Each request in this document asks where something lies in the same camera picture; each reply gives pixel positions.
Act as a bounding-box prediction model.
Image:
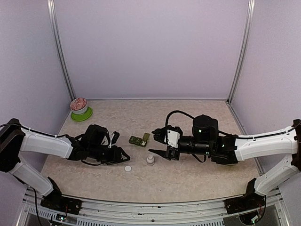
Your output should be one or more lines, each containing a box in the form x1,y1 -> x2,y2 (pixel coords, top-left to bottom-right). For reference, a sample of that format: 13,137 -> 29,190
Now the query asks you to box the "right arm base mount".
224,178 -> 266,214

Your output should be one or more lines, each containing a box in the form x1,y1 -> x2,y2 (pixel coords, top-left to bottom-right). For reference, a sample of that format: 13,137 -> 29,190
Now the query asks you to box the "small white pill bottle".
146,154 -> 155,165

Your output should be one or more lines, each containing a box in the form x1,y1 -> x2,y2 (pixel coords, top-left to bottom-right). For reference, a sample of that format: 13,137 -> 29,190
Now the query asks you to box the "front aluminium rail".
16,186 -> 290,226

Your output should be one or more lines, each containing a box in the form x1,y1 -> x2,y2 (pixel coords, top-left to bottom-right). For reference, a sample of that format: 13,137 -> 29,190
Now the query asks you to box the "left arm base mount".
40,177 -> 82,215

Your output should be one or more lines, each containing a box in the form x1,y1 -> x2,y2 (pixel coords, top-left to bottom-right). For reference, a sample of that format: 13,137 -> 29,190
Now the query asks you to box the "left aluminium frame post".
47,0 -> 76,101

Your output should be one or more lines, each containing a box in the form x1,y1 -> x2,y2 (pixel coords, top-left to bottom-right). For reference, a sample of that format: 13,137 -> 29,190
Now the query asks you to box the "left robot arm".
0,118 -> 130,210

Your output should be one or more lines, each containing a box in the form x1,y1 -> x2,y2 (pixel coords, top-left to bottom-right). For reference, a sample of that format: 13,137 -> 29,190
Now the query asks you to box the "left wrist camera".
108,131 -> 120,148

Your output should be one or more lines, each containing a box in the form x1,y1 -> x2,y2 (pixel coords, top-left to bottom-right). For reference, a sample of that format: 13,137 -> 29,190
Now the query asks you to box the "green weekly pill organizer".
128,133 -> 150,147

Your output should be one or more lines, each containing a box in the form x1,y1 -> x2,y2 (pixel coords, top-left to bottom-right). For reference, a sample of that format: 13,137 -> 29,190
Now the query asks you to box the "aluminium frame post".
227,0 -> 255,105
47,0 -> 76,101

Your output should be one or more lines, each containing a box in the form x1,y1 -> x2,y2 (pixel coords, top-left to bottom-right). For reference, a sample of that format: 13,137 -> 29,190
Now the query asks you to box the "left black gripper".
88,144 -> 130,165

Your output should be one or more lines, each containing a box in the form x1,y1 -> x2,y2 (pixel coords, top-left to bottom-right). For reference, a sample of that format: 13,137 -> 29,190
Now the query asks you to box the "right aluminium frame post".
227,0 -> 255,105

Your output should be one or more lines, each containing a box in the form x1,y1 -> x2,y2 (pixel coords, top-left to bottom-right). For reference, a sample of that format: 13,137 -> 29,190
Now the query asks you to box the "white bottle cap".
124,165 -> 132,172

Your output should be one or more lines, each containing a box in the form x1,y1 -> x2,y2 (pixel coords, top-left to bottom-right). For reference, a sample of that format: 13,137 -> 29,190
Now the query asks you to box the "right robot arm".
150,111 -> 301,209

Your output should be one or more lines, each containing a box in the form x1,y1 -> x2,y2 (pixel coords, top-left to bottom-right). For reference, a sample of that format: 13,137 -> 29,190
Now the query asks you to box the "lime green plate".
71,107 -> 93,122

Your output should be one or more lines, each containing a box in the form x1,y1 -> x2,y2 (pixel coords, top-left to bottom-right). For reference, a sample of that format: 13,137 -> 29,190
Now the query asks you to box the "red patterned white bowl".
70,97 -> 88,115

